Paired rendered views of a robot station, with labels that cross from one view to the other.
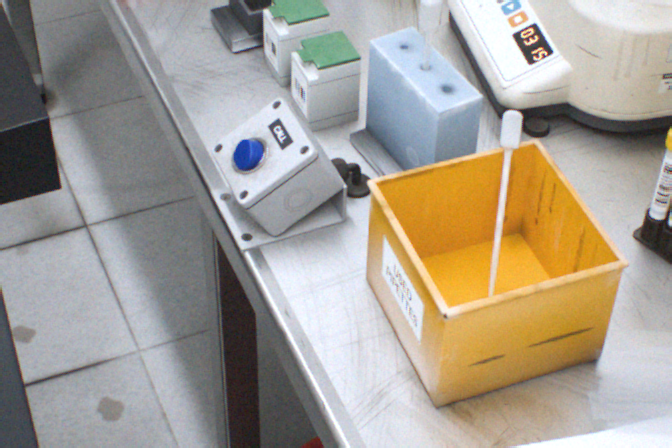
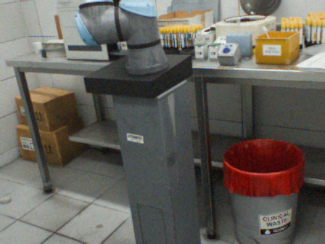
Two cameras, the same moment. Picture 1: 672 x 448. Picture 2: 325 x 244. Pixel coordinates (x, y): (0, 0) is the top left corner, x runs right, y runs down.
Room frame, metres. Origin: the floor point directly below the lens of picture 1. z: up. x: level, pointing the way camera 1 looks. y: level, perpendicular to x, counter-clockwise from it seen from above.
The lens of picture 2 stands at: (-0.40, 1.10, 1.26)
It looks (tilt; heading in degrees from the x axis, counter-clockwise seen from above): 22 degrees down; 328
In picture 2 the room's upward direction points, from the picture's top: 7 degrees counter-clockwise
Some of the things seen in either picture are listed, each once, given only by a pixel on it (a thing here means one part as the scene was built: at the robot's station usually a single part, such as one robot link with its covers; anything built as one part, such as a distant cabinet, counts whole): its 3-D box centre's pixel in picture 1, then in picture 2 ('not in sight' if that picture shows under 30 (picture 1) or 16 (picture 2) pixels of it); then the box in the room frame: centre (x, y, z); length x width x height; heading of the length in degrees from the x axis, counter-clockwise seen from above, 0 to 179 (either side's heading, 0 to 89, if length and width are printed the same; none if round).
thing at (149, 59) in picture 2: not in sight; (145, 54); (0.77, 0.41, 0.99); 0.15 x 0.15 x 0.10
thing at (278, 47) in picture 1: (296, 37); (201, 51); (0.92, 0.04, 0.91); 0.05 x 0.04 x 0.07; 114
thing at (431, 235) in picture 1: (487, 270); (277, 47); (0.63, -0.11, 0.92); 0.13 x 0.13 x 0.10; 22
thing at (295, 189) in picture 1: (300, 162); (231, 53); (0.75, 0.03, 0.92); 0.13 x 0.07 x 0.08; 114
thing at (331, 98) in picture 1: (325, 81); (215, 51); (0.86, 0.01, 0.91); 0.05 x 0.04 x 0.07; 114
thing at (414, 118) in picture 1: (420, 117); (239, 46); (0.80, -0.06, 0.92); 0.10 x 0.07 x 0.10; 31
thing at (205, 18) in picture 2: not in sight; (182, 27); (1.32, -0.16, 0.95); 0.29 x 0.25 x 0.15; 114
